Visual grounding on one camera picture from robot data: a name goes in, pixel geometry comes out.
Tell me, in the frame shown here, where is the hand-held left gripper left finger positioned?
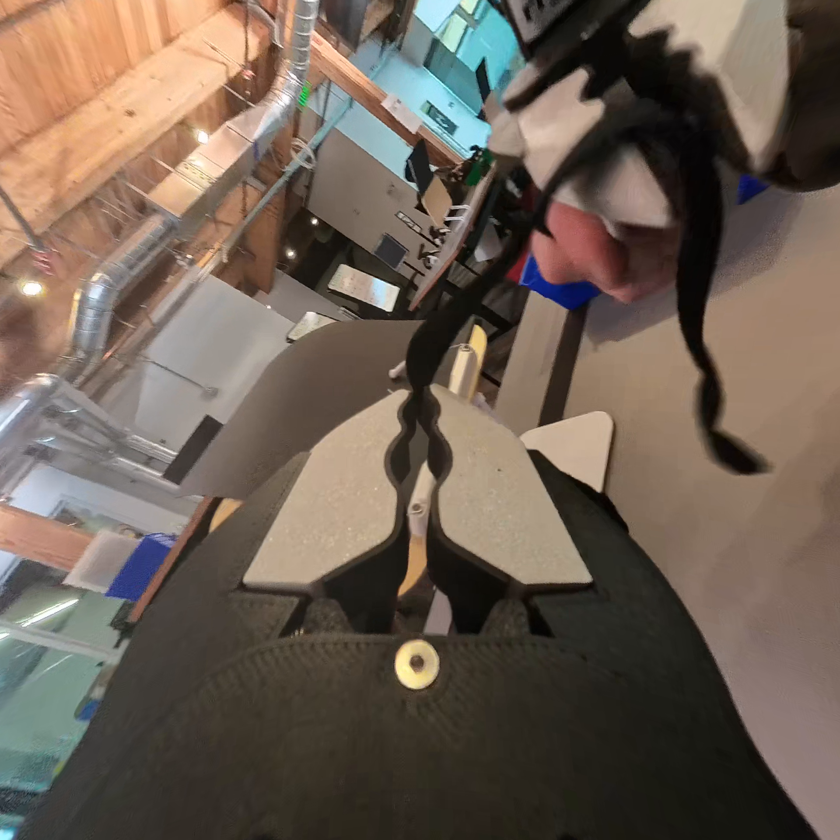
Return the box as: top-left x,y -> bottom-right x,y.
241,388 -> 416,632

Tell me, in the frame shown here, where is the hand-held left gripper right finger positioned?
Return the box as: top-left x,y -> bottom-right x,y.
422,385 -> 595,632

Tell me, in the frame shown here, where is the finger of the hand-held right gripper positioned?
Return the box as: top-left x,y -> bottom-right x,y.
489,62 -> 680,229
626,0 -> 791,173

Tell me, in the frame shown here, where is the black fabric strap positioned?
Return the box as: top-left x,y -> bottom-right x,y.
403,98 -> 770,476

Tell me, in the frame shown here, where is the person's right forearm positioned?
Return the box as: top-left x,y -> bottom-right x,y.
748,0 -> 840,193

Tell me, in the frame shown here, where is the person's right hand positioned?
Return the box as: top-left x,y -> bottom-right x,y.
530,200 -> 686,304

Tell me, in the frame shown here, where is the black-faced wooden board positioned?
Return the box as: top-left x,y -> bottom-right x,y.
163,320 -> 490,595

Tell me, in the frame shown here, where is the small whiteboard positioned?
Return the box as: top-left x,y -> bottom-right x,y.
287,311 -> 339,342

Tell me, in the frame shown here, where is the white partition panel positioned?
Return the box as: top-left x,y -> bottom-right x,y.
105,272 -> 296,421

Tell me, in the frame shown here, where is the white textured block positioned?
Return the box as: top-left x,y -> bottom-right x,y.
66,530 -> 142,588

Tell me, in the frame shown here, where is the printed whiteboard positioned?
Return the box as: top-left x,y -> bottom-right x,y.
328,262 -> 401,315

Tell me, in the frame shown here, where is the shiny metal pipe cluster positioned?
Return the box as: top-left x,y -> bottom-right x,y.
0,374 -> 178,473

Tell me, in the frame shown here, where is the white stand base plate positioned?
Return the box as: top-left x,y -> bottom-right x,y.
521,411 -> 615,493

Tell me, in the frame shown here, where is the spiral metal duct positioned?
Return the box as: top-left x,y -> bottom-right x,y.
69,0 -> 322,378

